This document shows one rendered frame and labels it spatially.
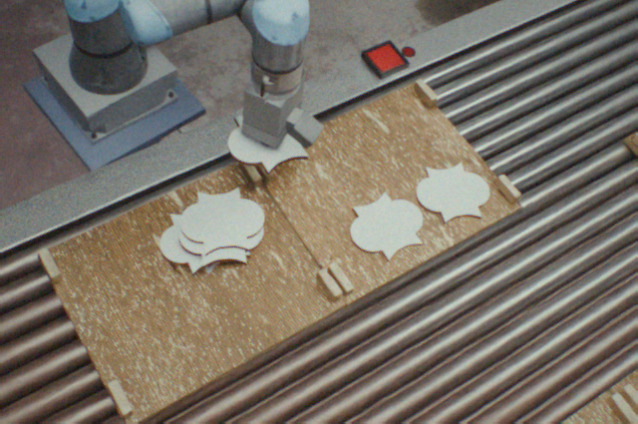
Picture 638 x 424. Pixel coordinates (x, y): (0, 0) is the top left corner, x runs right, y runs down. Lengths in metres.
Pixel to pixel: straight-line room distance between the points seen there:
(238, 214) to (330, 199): 0.19
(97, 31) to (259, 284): 0.53
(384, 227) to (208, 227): 0.32
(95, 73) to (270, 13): 0.57
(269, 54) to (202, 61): 1.82
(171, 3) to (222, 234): 0.44
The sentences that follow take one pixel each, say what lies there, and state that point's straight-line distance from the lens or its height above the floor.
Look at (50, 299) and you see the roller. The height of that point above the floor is 0.92.
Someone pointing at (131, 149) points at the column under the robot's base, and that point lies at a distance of 1.65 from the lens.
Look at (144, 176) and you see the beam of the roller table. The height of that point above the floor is 0.91.
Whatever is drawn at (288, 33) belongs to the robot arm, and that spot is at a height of 1.41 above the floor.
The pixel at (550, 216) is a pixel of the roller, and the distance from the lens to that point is 1.62.
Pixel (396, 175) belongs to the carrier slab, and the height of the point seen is 0.94.
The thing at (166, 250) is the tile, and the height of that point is 0.96.
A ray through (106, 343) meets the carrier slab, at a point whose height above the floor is 0.94.
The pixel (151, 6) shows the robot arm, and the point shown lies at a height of 1.41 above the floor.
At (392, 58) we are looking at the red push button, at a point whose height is 0.93.
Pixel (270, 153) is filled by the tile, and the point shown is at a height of 1.13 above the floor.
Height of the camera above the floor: 2.20
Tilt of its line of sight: 56 degrees down
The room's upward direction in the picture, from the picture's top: 11 degrees clockwise
